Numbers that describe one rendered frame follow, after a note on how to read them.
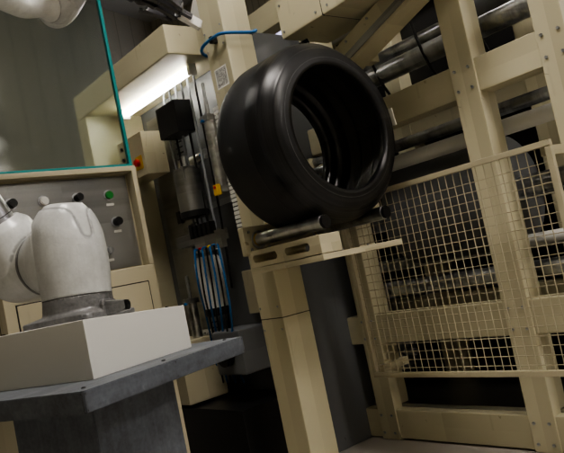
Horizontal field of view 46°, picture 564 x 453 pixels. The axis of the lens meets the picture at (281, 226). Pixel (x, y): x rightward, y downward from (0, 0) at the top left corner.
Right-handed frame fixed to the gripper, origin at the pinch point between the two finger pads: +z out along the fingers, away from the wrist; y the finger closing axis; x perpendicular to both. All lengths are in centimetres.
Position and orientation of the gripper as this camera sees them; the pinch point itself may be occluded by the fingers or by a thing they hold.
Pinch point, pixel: (190, 20)
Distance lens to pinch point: 202.9
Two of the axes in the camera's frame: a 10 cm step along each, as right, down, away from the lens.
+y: 5.7, -2.9, -7.7
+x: 1.3, -8.9, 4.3
